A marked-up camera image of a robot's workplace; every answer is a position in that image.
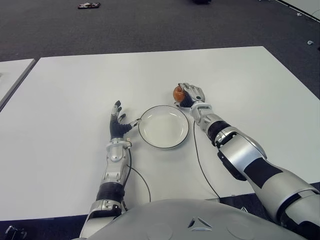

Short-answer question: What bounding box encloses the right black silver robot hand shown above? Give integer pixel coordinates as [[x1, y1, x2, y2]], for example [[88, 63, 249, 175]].
[[174, 82, 206, 109]]

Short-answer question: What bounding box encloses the white plate with black rim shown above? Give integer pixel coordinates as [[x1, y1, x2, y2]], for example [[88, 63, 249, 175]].
[[138, 104, 190, 151]]

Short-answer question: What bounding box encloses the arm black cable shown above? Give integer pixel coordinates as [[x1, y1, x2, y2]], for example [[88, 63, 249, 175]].
[[122, 146, 152, 211], [193, 119, 221, 201]]

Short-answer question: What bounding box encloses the black device on floor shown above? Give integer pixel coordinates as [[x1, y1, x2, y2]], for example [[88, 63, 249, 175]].
[[4, 224, 28, 240]]

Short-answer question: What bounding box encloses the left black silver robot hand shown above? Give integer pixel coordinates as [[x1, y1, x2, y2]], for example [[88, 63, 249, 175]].
[[109, 100, 141, 139]]

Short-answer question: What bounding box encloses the white table with black edge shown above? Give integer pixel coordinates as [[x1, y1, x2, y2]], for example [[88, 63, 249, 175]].
[[277, 0, 320, 23]]

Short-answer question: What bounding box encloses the grey robot torso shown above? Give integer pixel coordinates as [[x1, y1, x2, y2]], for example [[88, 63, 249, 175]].
[[86, 198, 311, 240]]

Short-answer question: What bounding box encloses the red yellow apple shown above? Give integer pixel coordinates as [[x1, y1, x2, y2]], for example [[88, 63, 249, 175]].
[[172, 84, 187, 103]]

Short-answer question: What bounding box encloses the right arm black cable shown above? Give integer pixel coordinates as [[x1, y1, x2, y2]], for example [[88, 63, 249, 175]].
[[193, 119, 221, 201]]

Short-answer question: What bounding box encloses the dark colourful flat packet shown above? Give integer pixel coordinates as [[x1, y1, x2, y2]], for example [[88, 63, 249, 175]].
[[77, 2, 101, 10]]

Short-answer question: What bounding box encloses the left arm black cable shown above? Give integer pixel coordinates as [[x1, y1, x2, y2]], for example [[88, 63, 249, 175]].
[[122, 146, 152, 211]]

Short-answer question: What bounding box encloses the neighbouring white table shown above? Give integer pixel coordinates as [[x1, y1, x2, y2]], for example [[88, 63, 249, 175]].
[[0, 57, 37, 111]]

